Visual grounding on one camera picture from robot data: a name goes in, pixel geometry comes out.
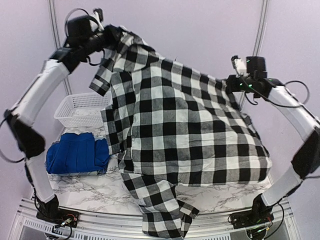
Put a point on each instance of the aluminium front frame rail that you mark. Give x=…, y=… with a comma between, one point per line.
x=103, y=226

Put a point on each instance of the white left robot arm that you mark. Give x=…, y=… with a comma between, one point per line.
x=21, y=117

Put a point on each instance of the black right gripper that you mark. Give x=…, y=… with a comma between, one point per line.
x=232, y=86

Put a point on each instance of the left aluminium wall post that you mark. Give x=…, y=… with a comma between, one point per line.
x=56, y=39

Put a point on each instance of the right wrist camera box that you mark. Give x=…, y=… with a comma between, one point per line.
x=252, y=66

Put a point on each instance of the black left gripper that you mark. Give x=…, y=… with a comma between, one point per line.
x=113, y=36

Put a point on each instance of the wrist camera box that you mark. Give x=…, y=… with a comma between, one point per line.
x=80, y=27
x=252, y=66

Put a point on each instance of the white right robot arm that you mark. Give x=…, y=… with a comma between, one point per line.
x=288, y=129

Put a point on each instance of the right aluminium wall post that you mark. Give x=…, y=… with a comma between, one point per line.
x=262, y=23

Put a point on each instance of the blue pleated skirt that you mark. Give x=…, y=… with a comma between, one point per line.
x=77, y=155

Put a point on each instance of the white plastic laundry basket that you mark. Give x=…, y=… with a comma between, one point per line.
x=82, y=110

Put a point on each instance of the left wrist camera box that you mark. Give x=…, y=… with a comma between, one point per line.
x=80, y=27

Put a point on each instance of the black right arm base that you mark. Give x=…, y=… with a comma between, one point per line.
x=259, y=214

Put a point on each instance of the black white checkered cloth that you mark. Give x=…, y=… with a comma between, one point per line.
x=171, y=125

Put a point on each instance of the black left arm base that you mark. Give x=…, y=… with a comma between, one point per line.
x=51, y=212

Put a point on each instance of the aluminium wall post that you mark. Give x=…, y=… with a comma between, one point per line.
x=262, y=23
x=56, y=39

